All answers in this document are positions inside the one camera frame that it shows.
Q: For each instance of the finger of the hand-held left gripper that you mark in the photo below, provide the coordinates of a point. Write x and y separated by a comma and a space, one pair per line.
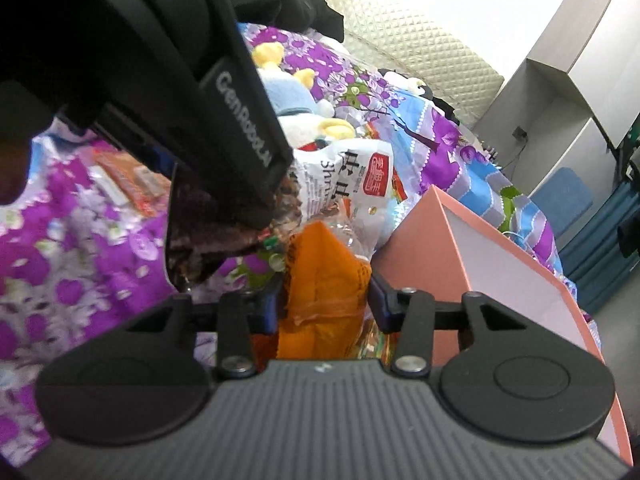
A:
145, 152

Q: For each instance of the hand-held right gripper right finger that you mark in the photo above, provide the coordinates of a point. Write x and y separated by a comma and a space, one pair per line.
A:
380, 305

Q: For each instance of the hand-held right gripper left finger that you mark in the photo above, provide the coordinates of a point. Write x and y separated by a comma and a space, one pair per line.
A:
270, 310

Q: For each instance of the red-topped dried snack packet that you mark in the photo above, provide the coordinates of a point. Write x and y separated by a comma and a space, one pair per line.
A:
130, 180

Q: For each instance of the colourful candy packet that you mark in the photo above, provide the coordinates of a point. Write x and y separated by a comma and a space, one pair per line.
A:
370, 342

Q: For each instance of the orange snack packet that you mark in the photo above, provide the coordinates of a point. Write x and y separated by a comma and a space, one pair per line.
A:
325, 280

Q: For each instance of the dark brown snack packet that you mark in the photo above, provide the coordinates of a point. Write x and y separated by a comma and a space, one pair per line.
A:
210, 245

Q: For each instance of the clear red-print snack packet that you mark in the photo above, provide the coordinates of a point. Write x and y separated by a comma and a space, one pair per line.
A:
400, 187

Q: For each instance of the deep pink cardboard box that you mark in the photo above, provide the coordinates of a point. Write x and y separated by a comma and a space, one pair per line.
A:
500, 280

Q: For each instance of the white snack bag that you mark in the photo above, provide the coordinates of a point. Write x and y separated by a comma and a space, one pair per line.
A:
345, 180

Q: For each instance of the person's left hand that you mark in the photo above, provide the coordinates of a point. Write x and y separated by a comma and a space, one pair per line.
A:
10, 170

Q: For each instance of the purple floral blanket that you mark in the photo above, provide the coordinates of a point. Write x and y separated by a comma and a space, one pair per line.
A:
75, 260

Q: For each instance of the black jacket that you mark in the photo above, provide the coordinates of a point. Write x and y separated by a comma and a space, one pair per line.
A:
285, 5

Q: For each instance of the blue and yellow plush toy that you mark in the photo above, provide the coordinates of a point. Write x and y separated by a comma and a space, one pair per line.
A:
295, 105

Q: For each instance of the blue chair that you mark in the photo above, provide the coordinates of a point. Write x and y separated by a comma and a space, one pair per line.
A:
562, 195

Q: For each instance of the penguin plush toy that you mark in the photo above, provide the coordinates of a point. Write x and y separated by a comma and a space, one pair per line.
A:
415, 85

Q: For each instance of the blue curtain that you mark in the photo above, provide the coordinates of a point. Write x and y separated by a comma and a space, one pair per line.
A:
605, 250

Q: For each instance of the cream quilted headboard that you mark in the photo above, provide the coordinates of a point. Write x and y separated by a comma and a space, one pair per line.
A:
415, 35

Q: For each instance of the grey and white wardrobe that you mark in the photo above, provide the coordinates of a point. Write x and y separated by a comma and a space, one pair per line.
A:
560, 110

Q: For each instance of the wall power socket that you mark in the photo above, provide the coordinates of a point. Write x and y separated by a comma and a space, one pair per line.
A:
520, 133

